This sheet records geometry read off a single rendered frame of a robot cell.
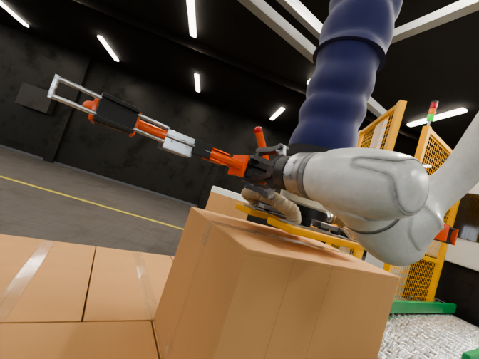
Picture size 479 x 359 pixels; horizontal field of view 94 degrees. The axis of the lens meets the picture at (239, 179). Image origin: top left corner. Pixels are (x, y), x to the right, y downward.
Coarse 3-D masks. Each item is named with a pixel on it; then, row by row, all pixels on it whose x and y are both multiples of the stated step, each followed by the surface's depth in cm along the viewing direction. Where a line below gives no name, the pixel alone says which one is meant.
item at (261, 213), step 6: (240, 204) 78; (246, 204) 79; (240, 210) 77; (246, 210) 74; (252, 210) 72; (258, 210) 75; (264, 210) 80; (258, 216) 74; (264, 216) 75; (270, 216) 76; (276, 216) 78; (282, 216) 81
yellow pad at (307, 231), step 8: (272, 224) 62; (280, 224) 59; (288, 224) 57; (296, 224) 58; (304, 224) 64; (288, 232) 56; (296, 232) 56; (304, 232) 58; (312, 232) 60; (320, 232) 63; (328, 232) 70; (336, 232) 71; (320, 240) 62; (328, 240) 63; (336, 240) 65; (344, 240) 67; (352, 240) 71; (352, 248) 69; (360, 248) 71
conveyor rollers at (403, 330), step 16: (400, 320) 156; (416, 320) 169; (432, 320) 182; (448, 320) 194; (384, 336) 123; (400, 336) 127; (416, 336) 134; (432, 336) 147; (448, 336) 154; (464, 336) 165; (384, 352) 107; (400, 352) 110; (416, 352) 117; (432, 352) 120; (448, 352) 127
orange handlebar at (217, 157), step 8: (88, 104) 43; (144, 128) 47; (152, 128) 48; (160, 128) 49; (160, 136) 49; (216, 152) 56; (224, 152) 57; (208, 160) 58; (216, 160) 56; (224, 160) 57; (232, 160) 58; (240, 168) 60
